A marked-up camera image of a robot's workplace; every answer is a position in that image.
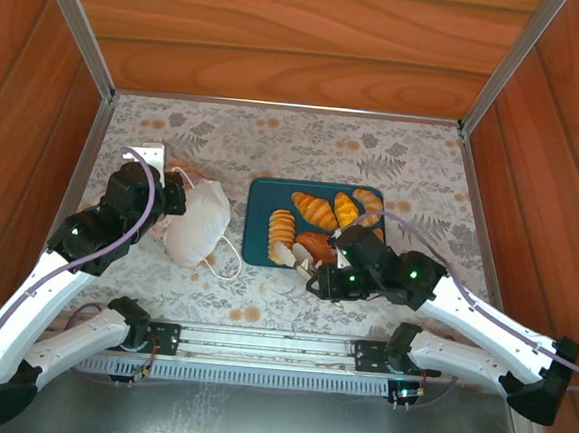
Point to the brown fake bread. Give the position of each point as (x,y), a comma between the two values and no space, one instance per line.
(319,246)

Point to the animal print paper bag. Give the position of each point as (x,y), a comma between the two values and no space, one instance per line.
(199,219)

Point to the sliced fake bread loaf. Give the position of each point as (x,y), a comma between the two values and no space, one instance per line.
(281,226)

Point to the large fake croissant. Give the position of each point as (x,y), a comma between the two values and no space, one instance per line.
(315,209)

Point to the small orange fake bread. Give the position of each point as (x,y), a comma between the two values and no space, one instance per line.
(378,233)

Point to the teal plastic tray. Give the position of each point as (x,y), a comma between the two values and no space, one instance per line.
(261,199)

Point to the small fake croissant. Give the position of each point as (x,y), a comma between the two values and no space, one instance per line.
(371,200)

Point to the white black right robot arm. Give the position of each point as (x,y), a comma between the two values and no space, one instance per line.
(487,320)

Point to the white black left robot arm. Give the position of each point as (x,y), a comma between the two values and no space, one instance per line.
(48,283)

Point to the floral table mat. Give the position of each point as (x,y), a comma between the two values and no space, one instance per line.
(300,142)

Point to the grey metal panel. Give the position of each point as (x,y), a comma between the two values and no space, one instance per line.
(253,424)

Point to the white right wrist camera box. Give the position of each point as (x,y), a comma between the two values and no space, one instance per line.
(340,258)

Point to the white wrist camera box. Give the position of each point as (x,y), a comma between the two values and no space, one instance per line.
(340,258)
(154,153)

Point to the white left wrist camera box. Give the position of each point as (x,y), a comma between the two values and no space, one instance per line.
(154,153)

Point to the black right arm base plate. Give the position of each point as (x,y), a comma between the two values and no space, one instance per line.
(369,355)

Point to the aluminium mounting rail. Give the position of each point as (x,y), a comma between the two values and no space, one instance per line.
(264,342)

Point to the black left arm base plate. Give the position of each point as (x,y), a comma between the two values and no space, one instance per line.
(164,337)

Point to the aluminium frame post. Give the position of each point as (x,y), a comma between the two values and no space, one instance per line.
(69,3)
(521,46)

